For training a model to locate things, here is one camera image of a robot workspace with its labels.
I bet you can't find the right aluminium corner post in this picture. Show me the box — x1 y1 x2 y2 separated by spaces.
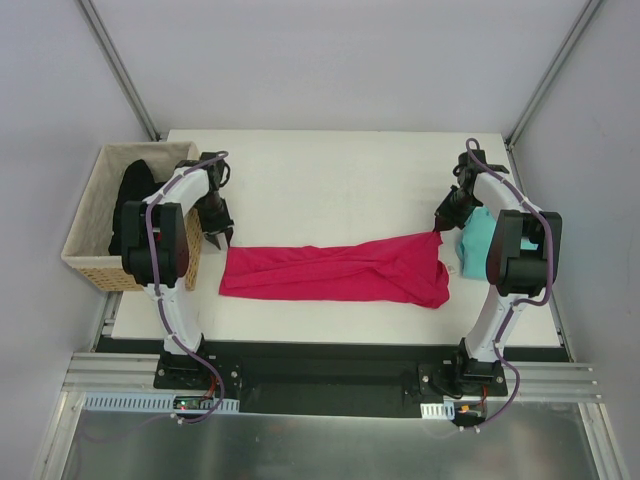
504 0 606 151

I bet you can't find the black garment in basket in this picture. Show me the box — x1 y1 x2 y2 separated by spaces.
108 159 163 256

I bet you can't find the left aluminium corner post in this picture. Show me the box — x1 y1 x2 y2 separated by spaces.
75 0 162 142

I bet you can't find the wicker basket with liner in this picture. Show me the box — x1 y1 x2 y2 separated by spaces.
61 141 200 292

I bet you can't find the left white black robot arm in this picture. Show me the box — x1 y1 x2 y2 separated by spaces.
120 151 234 389

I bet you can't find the white cable duct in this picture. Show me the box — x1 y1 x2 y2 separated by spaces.
84 392 217 415
420 401 455 421

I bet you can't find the left white cable duct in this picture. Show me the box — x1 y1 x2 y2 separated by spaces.
84 392 217 415

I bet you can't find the aluminium frame rail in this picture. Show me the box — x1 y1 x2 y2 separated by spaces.
63 352 604 403

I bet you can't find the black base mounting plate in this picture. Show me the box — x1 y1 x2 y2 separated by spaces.
153 341 508 418

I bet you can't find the pink t shirt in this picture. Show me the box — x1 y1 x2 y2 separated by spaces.
219 232 450 309

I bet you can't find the aluminium corner post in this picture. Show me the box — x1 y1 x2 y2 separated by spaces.
75 0 162 142
504 0 606 151

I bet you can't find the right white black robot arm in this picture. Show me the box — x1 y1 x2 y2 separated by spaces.
428 148 562 398

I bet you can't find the teal folded t shirt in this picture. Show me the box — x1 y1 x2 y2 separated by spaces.
453 206 542 280

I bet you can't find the right white cable duct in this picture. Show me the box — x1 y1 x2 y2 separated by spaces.
420 401 455 421

